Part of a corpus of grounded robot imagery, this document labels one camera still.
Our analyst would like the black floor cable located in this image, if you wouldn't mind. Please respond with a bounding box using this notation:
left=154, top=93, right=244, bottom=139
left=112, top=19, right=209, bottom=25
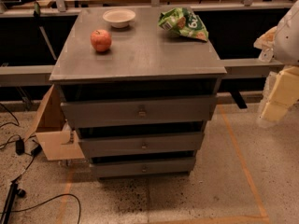
left=0, top=193, right=82, bottom=224

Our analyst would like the brown cardboard box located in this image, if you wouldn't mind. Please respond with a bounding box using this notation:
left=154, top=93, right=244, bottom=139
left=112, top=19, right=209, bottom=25
left=24, top=86, right=84, bottom=161

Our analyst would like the black tripod leg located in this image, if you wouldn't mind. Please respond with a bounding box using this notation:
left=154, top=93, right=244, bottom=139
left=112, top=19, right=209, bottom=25
left=0, top=182, right=26, bottom=224

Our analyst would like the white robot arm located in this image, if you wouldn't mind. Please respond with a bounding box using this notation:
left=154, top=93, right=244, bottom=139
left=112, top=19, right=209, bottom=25
left=253, top=1, right=299, bottom=127

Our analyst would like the red apple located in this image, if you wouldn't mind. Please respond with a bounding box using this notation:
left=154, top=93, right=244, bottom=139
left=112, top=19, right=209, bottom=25
left=91, top=30, right=112, bottom=52

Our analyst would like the black power adapter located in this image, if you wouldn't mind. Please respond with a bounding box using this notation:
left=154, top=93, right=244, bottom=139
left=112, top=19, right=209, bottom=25
left=15, top=139, right=24, bottom=155

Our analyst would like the grey bottom drawer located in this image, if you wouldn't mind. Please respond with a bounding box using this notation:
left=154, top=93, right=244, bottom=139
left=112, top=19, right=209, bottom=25
left=90, top=157, right=195, bottom=178

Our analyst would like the grey drawer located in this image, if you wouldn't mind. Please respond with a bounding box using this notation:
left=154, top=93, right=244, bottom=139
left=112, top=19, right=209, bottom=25
left=90, top=157, right=195, bottom=178
left=78, top=132, right=204, bottom=158
left=61, top=96, right=217, bottom=128

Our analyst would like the white bowl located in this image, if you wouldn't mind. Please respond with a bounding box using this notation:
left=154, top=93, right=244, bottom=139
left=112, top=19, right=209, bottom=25
left=103, top=8, right=135, bottom=29

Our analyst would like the grey top drawer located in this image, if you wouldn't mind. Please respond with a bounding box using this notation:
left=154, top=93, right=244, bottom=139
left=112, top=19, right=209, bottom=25
left=61, top=96, right=217, bottom=128

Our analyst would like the grey drawer cabinet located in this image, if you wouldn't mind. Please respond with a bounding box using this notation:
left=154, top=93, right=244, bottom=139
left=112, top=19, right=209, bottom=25
left=50, top=7, right=226, bottom=165

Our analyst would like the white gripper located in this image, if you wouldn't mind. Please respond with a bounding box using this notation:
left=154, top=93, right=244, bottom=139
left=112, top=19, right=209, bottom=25
left=253, top=26, right=299, bottom=123

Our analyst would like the green chip bag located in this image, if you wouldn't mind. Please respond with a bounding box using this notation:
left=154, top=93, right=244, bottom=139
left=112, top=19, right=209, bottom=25
left=158, top=7, right=208, bottom=42

